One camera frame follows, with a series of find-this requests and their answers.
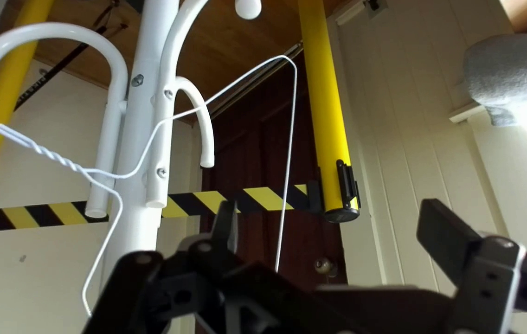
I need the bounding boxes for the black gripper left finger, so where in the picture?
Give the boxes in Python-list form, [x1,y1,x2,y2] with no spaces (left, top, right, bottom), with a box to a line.
[82,201,339,334]

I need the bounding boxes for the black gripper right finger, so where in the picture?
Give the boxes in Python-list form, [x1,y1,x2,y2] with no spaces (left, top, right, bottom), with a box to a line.
[416,197,527,334]

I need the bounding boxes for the white wire hanger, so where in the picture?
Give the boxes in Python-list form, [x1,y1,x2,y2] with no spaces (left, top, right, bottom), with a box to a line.
[0,54,300,318]

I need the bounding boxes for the white coat stand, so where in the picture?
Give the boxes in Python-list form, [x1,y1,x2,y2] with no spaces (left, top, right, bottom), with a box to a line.
[0,0,265,275]

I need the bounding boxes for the metal door knob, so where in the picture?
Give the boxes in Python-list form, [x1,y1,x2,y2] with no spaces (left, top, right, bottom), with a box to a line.
[312,255,336,279]

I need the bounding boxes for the brown wooden door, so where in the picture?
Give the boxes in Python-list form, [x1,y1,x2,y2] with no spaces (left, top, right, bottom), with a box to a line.
[198,58,347,294]

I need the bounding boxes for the gray cushion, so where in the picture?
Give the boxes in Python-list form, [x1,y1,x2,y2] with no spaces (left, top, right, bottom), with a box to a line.
[462,25,527,130]

